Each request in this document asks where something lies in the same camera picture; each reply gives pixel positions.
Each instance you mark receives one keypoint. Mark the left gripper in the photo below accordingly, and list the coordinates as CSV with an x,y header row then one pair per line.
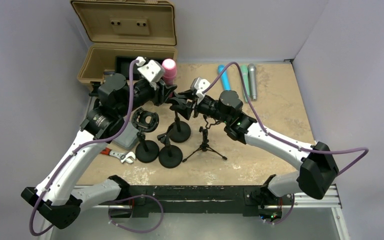
x,y
161,93

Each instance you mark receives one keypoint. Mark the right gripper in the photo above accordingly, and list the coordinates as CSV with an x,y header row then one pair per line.
x,y
187,110

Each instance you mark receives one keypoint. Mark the pink toy microphone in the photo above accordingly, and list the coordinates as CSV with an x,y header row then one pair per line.
x,y
170,71

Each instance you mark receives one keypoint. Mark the black stand with pink microphone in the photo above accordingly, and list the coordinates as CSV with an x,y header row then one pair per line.
x,y
181,131

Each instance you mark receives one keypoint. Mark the blue microphone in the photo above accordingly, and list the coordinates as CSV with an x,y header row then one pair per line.
x,y
224,78

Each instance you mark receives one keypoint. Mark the black tripod shock-mount stand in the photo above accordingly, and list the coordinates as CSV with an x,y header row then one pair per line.
x,y
204,146

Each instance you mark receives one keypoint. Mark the black clip desk stand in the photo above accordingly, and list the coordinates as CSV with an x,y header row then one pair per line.
x,y
170,156

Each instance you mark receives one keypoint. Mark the black shock-mount desk stand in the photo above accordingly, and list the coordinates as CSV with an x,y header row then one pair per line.
x,y
145,122

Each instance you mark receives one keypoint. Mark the mint green microphone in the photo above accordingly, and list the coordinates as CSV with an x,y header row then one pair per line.
x,y
245,88

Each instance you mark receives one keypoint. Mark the silver grey microphone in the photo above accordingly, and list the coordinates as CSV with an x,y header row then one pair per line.
x,y
252,81

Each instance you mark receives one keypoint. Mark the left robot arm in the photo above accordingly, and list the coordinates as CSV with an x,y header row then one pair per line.
x,y
55,197

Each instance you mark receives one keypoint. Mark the black tray inside case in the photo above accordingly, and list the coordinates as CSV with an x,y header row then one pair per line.
x,y
122,65

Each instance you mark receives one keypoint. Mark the grey flat box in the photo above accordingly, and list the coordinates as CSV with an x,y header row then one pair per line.
x,y
128,139

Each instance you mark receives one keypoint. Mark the tan plastic tool case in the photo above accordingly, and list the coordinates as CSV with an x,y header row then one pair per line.
x,y
124,28

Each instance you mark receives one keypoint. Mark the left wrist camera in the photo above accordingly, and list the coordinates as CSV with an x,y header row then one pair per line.
x,y
151,70

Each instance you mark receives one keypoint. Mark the red-handled adjustable wrench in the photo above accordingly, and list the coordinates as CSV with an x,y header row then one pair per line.
x,y
124,157

